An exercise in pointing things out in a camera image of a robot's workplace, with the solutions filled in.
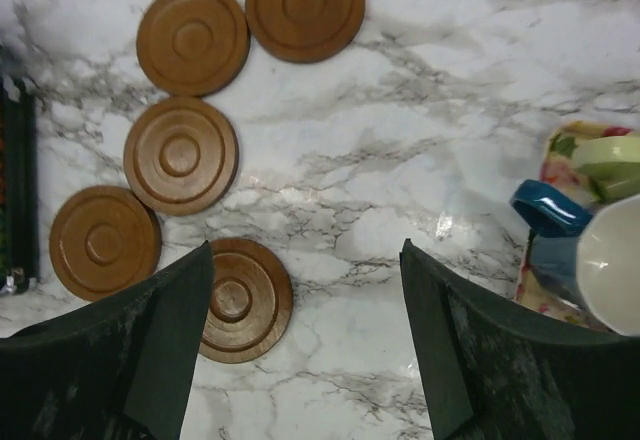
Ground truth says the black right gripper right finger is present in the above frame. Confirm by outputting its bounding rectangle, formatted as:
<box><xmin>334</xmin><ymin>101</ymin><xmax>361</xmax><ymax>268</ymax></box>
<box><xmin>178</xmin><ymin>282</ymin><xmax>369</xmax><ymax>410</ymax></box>
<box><xmin>400</xmin><ymin>241</ymin><xmax>639</xmax><ymax>439</ymax></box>

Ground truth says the light green mug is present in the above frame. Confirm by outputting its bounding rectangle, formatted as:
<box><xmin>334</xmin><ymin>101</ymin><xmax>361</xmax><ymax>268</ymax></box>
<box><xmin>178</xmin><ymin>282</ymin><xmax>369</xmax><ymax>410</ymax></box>
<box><xmin>571</xmin><ymin>135</ymin><xmax>639</xmax><ymax>203</ymax></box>

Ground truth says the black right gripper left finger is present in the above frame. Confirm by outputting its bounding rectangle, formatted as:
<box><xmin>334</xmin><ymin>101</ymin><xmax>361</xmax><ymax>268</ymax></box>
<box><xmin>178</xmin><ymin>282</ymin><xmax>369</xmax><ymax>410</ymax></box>
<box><xmin>1</xmin><ymin>243</ymin><xmax>214</xmax><ymax>439</ymax></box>

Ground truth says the floral serving tray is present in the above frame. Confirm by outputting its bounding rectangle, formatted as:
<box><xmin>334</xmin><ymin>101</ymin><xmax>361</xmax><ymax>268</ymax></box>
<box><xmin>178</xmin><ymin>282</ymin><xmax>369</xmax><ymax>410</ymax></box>
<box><xmin>514</xmin><ymin>121</ymin><xmax>639</xmax><ymax>330</ymax></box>

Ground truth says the brown wooden coaster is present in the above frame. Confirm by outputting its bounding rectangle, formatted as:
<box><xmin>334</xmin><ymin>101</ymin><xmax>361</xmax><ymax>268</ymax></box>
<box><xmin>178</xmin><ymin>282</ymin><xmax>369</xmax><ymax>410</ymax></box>
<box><xmin>49</xmin><ymin>185</ymin><xmax>162</xmax><ymax>301</ymax></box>
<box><xmin>136</xmin><ymin>0</ymin><xmax>250</xmax><ymax>97</ymax></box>
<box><xmin>245</xmin><ymin>0</ymin><xmax>366</xmax><ymax>63</ymax></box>
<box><xmin>123</xmin><ymin>97</ymin><xmax>239</xmax><ymax>216</ymax></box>
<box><xmin>199</xmin><ymin>237</ymin><xmax>293</xmax><ymax>364</ymax></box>

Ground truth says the dark blue mug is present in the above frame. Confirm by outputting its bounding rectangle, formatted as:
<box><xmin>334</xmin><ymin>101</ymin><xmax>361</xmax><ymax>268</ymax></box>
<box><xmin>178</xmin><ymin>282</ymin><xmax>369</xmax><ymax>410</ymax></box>
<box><xmin>508</xmin><ymin>178</ymin><xmax>640</xmax><ymax>337</ymax></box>

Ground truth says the black poker chip case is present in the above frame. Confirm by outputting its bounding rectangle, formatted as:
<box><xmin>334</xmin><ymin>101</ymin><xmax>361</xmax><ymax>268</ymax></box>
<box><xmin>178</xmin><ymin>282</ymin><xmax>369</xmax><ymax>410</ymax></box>
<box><xmin>1</xmin><ymin>48</ymin><xmax>40</xmax><ymax>296</ymax></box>

